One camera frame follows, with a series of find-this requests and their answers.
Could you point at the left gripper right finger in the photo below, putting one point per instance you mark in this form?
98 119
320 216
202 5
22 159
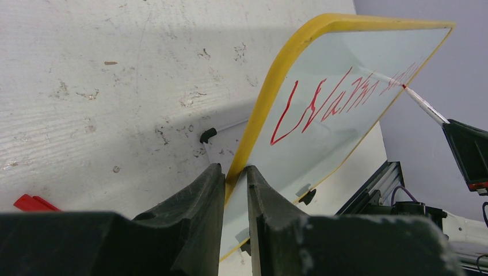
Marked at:
285 240

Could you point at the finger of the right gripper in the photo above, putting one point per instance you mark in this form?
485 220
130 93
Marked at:
469 147

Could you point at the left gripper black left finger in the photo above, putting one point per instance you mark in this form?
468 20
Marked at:
179 236

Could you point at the white red marker pen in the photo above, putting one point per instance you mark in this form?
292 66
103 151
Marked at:
425 106

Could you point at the yellow-framed whiteboard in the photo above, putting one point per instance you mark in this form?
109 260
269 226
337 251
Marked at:
327 88

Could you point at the red marker cap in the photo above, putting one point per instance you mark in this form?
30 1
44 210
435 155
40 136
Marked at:
28 203

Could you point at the right black board clip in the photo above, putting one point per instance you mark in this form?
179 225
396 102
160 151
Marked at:
308 197

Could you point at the black board clip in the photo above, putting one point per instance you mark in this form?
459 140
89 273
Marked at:
308 197
207 135

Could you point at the left black board clip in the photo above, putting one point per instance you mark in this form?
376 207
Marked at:
207 135

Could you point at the aluminium rail frame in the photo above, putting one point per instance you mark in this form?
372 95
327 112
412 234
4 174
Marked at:
375 194

